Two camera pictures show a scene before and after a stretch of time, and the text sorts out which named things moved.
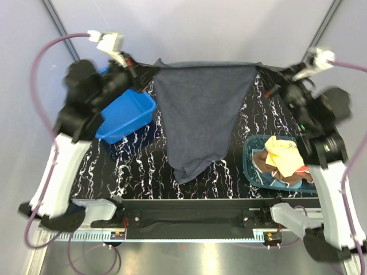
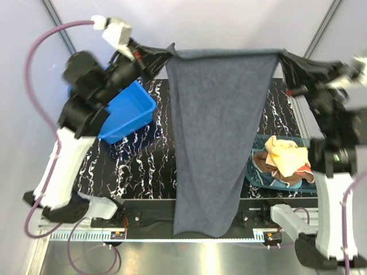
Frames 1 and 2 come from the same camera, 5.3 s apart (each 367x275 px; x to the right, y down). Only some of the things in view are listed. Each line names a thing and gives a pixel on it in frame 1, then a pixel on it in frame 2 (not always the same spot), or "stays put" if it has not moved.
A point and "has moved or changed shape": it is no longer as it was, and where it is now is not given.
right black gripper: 283,78 → 298,71
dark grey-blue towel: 201,102 has moved or changed shape
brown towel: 260,157 stays put
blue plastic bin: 131,112 stays put
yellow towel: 283,154 stays put
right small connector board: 272,237 stays put
